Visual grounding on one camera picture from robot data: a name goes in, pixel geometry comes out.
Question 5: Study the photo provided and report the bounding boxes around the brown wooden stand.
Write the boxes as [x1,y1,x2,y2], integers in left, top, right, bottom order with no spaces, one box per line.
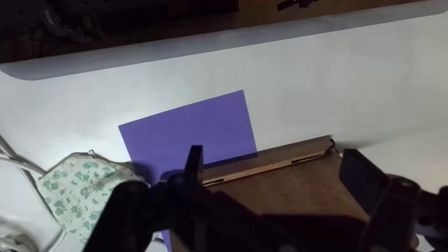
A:
[158,134,421,252]

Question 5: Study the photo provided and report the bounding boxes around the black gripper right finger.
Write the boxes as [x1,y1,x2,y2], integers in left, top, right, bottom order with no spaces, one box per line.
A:
[339,146,448,252]

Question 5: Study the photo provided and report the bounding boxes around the purple mat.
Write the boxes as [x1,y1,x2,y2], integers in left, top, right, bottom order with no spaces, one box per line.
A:
[118,89,259,252]

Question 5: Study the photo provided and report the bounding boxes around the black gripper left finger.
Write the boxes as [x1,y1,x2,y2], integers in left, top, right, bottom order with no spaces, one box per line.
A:
[83,144,300,252]

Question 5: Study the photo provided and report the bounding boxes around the white towel with green print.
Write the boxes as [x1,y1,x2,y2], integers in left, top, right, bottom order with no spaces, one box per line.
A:
[35,149,151,246]

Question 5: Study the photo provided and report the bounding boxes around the thick white cable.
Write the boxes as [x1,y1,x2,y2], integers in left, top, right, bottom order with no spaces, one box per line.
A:
[0,134,48,179]

